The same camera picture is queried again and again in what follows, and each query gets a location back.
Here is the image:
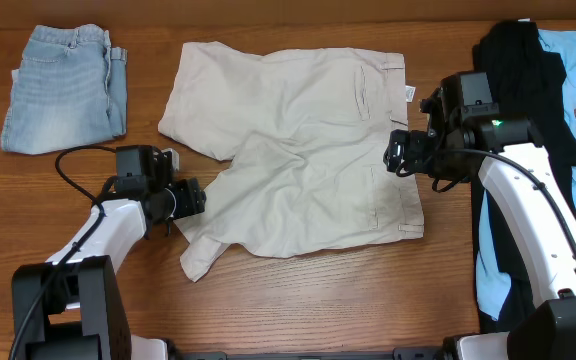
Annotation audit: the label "beige khaki shorts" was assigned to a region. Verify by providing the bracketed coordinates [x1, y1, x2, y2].
[158, 42, 424, 281]

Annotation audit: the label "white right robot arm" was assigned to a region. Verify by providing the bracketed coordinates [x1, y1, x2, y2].
[384, 88, 576, 359]

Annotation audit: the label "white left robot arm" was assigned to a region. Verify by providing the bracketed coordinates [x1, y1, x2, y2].
[9, 178, 206, 359]

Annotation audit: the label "black garment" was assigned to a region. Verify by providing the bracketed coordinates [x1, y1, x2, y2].
[471, 21, 576, 333]

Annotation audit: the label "light blue shirt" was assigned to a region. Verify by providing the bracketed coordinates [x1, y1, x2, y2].
[475, 30, 576, 322]

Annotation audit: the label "folded light blue jeans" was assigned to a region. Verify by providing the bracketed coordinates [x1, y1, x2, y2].
[0, 24, 128, 155]

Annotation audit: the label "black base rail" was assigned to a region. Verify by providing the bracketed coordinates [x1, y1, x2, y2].
[167, 335, 509, 360]

